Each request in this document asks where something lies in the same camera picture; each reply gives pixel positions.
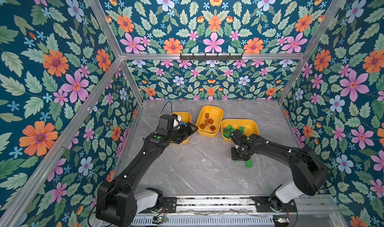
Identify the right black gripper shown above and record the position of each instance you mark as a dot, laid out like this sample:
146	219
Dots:
234	157

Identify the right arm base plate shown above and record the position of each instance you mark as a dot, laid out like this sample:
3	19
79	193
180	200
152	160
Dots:
266	204

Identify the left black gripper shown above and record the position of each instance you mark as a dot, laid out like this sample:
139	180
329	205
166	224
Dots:
186	133

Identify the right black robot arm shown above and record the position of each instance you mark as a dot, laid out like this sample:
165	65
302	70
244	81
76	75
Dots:
308	171

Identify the middle yellow plastic bin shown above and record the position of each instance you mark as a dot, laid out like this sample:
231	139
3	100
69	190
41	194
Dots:
216	114

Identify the brown lego brick cluster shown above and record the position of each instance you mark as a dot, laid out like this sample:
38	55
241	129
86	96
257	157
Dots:
210	128

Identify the left yellow plastic bin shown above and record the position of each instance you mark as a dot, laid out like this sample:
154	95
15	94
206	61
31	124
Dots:
184	117

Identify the green lego brick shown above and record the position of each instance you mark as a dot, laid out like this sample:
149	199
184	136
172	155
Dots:
228	129
241	128
248	164
227	135

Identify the right yellow plastic bin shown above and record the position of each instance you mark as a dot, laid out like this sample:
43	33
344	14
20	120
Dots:
249	125

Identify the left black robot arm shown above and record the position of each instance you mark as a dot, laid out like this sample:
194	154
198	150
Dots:
117	202

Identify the black bracket on back rail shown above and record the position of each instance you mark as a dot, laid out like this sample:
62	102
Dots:
211	57

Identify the yellow plastic bin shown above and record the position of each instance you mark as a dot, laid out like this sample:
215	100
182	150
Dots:
184	117
216	114
249	125

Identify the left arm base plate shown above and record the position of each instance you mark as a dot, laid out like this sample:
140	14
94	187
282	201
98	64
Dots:
168	206

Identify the aluminium front rail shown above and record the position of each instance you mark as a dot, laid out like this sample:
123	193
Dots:
240	211

